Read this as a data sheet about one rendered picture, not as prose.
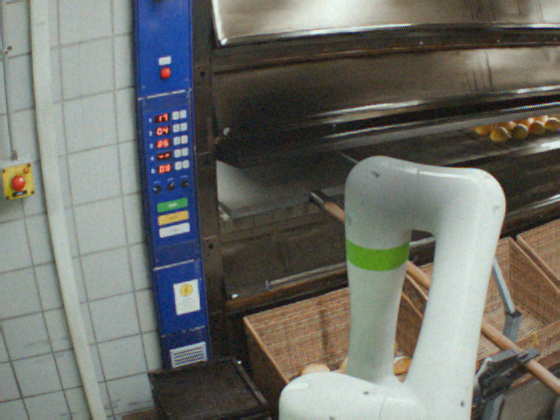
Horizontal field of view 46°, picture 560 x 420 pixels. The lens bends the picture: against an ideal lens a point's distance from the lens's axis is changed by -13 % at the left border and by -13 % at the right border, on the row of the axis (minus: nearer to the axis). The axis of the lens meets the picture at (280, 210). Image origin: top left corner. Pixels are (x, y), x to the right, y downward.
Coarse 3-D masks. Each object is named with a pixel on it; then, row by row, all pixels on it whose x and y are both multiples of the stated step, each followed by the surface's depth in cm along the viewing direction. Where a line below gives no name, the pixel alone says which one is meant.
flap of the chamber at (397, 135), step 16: (464, 112) 244; (480, 112) 244; (528, 112) 239; (544, 112) 243; (352, 128) 227; (416, 128) 218; (432, 128) 221; (448, 128) 224; (464, 128) 227; (256, 144) 214; (320, 144) 205; (336, 144) 207; (352, 144) 209; (368, 144) 211; (224, 160) 204; (240, 160) 195; (256, 160) 197; (272, 160) 199
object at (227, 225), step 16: (544, 144) 279; (480, 160) 261; (496, 160) 261; (512, 160) 265; (528, 160) 269; (288, 208) 225; (304, 208) 228; (224, 224) 217; (240, 224) 220; (256, 224) 222
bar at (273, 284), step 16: (528, 208) 223; (544, 208) 227; (416, 240) 204; (432, 240) 206; (304, 272) 190; (320, 272) 191; (336, 272) 193; (496, 272) 211; (272, 288) 186; (512, 304) 208; (512, 320) 205; (512, 336) 207; (496, 400) 218; (496, 416) 223
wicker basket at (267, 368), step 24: (264, 312) 232; (288, 312) 236; (312, 312) 240; (336, 312) 244; (408, 312) 243; (264, 336) 233; (312, 336) 241; (336, 336) 245; (408, 336) 246; (264, 360) 222; (288, 360) 238; (312, 360) 242; (336, 360) 247; (264, 384) 227
